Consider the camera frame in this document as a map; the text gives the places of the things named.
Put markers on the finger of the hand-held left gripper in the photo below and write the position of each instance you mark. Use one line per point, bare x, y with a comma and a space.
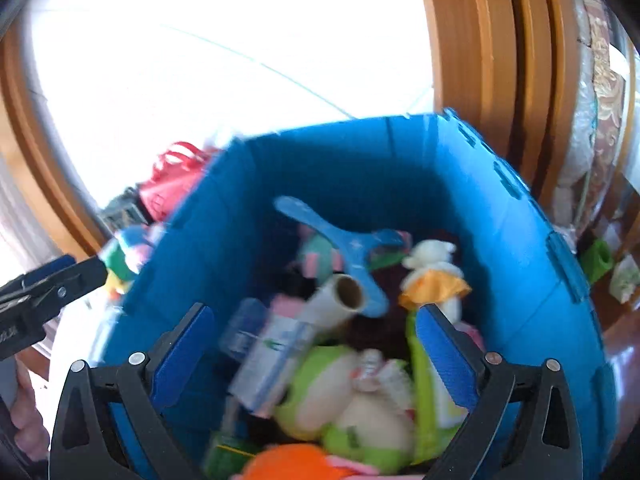
80, 277
47, 267

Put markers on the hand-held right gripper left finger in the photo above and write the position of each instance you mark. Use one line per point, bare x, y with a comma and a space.
185, 355

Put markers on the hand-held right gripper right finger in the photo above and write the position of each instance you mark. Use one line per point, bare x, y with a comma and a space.
445, 355

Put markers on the pink green wet wipes pack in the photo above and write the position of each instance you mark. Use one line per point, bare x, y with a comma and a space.
425, 410

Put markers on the orange white plush toy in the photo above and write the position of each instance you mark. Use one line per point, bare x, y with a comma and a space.
435, 285

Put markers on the white blue medicine box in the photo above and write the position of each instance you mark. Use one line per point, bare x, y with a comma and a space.
275, 360

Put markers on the green medicine box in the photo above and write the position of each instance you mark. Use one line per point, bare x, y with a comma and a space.
227, 455

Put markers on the white roll with cardboard core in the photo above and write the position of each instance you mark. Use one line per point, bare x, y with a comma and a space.
332, 302

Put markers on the light green bug plush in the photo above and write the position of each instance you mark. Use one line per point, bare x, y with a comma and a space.
320, 395

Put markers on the orange-dressed pink plush toy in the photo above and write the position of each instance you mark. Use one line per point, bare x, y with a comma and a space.
290, 465

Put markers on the blue plastic crate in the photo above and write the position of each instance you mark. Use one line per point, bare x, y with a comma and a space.
360, 170

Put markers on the person's left hand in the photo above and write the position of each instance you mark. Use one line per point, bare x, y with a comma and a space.
32, 425

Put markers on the green plush toy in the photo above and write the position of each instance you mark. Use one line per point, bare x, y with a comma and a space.
117, 260

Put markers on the crinkled white red wrapper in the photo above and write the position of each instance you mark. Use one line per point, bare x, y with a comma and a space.
380, 377

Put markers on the blue plush toy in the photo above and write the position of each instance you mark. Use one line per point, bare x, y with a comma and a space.
140, 242

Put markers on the black gift bag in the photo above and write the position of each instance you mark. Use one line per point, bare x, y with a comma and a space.
122, 210

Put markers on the red hard-shell case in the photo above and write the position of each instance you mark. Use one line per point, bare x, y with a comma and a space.
170, 185

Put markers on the pastel plush toy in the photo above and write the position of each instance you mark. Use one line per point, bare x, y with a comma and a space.
317, 255

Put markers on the green plastic object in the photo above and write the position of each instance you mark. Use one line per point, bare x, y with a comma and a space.
597, 260

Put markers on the white green packet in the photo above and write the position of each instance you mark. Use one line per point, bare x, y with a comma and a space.
625, 280

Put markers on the patterned bedding in plastic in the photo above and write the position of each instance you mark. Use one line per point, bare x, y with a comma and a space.
595, 85

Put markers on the wooden wall trim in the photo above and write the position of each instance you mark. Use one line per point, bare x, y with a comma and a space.
490, 50
35, 135

